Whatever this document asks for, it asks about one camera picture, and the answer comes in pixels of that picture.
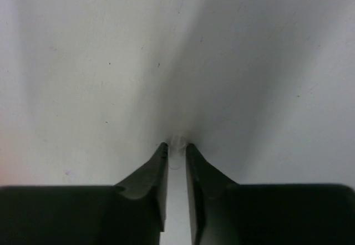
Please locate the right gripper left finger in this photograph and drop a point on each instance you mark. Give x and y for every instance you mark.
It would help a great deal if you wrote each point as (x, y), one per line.
(132, 211)

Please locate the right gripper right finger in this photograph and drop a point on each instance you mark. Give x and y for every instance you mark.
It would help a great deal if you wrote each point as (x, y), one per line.
(223, 211)

